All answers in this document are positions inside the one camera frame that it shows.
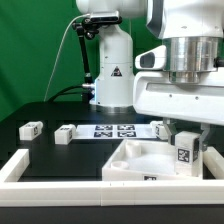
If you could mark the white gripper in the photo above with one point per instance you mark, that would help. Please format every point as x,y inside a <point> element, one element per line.
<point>202,102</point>

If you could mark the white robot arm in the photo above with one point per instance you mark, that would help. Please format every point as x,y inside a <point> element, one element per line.
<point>181,79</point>

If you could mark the white square table top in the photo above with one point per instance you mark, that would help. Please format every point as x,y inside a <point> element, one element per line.
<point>140,160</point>

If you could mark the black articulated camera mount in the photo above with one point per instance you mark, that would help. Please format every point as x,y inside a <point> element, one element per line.
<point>86,30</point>

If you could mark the grey camera on mount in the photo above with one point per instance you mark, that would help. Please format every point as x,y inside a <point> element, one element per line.
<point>104,17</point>

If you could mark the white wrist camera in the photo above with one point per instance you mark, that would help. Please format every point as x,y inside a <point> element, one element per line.
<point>154,59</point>

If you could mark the white U-shaped fence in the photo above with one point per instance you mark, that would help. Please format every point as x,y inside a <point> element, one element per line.
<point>15,193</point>

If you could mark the white sheet with tags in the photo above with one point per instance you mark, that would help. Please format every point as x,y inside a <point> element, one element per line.
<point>114,131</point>

